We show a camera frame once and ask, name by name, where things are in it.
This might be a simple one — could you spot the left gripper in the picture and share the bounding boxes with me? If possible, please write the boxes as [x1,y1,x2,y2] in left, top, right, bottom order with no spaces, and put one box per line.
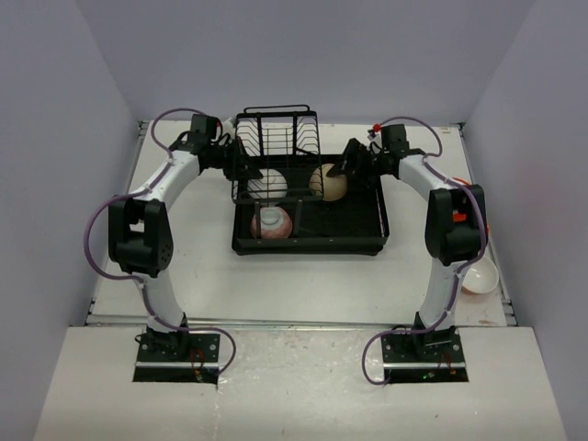
[209,136,263,182]

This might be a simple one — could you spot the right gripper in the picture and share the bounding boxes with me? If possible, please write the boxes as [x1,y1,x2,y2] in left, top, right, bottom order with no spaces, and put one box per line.
[328,139,388,195]

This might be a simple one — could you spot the beige round bowl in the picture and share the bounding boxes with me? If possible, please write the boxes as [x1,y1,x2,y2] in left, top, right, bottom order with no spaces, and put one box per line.
[309,164,348,202]

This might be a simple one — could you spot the red patterned bowl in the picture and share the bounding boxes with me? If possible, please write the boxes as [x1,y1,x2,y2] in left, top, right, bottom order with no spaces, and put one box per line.
[250,207,293,239]

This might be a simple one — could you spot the orange white bowl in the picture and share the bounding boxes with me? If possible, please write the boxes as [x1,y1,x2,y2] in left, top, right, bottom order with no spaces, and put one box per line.
[462,256,500,295]

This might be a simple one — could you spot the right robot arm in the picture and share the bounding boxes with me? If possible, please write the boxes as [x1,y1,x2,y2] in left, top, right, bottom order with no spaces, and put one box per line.
[328,122,488,361]

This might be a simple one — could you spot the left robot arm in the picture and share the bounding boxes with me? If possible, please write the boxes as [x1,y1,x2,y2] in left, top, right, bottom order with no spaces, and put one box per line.
[107,113,262,361]

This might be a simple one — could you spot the black dish rack tray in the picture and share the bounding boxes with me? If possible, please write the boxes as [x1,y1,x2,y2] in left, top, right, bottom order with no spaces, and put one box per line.
[232,154,390,255]

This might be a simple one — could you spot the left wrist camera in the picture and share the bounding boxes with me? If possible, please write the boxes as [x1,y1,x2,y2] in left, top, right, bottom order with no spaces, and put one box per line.
[222,117,237,137]

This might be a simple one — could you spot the black wire plate rack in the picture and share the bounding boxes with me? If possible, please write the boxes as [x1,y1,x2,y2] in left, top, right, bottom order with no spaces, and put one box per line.
[232,105,322,205]

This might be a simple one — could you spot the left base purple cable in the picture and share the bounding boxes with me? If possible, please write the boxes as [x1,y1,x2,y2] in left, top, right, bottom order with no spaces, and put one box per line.
[183,326,238,374]

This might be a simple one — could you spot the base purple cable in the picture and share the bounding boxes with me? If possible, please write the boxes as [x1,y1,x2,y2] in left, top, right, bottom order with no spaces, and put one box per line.
[183,326,238,374]
[361,328,417,386]

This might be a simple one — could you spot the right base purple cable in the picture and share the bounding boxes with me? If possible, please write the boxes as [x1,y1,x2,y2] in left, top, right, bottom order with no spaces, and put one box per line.
[361,328,417,386]

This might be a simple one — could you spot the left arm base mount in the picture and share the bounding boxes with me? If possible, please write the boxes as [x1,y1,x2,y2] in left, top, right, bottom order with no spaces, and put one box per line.
[132,330,221,385]

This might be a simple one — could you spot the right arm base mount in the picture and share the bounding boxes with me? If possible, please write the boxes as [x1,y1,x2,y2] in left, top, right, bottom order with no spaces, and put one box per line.
[380,326,469,384]

